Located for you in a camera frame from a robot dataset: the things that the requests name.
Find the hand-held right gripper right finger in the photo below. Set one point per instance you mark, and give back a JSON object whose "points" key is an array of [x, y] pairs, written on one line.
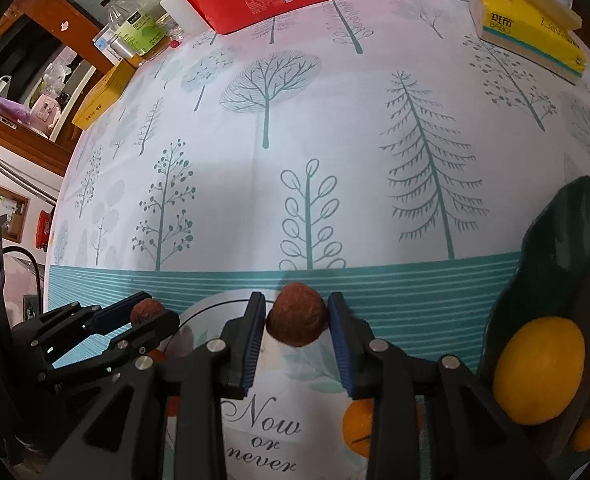
{"points": [[340, 345]]}

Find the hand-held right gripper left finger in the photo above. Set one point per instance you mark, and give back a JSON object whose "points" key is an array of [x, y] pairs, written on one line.
{"points": [[255, 340]]}

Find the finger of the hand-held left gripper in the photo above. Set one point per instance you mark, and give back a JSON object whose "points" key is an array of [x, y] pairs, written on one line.
{"points": [[145, 336], [120, 310]]}

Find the red-brown lychee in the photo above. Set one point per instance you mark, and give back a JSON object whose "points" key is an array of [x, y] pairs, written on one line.
{"points": [[297, 320], [144, 310]]}

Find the yellow lemon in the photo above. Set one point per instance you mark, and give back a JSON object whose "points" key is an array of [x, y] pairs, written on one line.
{"points": [[540, 370]]}

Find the dark green scalloped plate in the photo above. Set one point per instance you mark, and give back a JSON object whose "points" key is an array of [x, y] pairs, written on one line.
{"points": [[540, 280]]}

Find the orange tangerine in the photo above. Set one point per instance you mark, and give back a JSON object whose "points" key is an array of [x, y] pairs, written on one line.
{"points": [[156, 358], [357, 427]]}

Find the red container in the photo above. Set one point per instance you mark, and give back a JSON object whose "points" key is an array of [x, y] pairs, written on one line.
{"points": [[42, 230]]}

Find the yellow tin box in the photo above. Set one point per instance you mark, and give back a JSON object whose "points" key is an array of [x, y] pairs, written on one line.
{"points": [[102, 97]]}

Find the pink kitchen appliance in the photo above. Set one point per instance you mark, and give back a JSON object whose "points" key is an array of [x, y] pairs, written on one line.
{"points": [[45, 110]]}

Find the purple plastic bag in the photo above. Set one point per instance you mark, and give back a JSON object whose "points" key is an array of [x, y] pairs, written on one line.
{"points": [[12, 107]]}

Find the grey metal can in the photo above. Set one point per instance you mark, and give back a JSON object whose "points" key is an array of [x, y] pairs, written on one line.
{"points": [[125, 46]]}

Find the blue white carton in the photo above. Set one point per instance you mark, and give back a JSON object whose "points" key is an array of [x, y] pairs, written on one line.
{"points": [[105, 41]]}

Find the small clear glass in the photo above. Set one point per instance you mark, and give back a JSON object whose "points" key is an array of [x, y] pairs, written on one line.
{"points": [[175, 34]]}

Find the green label plastic bottle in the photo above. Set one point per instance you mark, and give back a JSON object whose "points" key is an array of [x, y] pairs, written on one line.
{"points": [[130, 22]]}

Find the white squeeze bottle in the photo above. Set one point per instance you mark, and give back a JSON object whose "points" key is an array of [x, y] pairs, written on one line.
{"points": [[185, 15]]}

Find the yellow tissue pack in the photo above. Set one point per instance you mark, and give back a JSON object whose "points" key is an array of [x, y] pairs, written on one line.
{"points": [[530, 30]]}

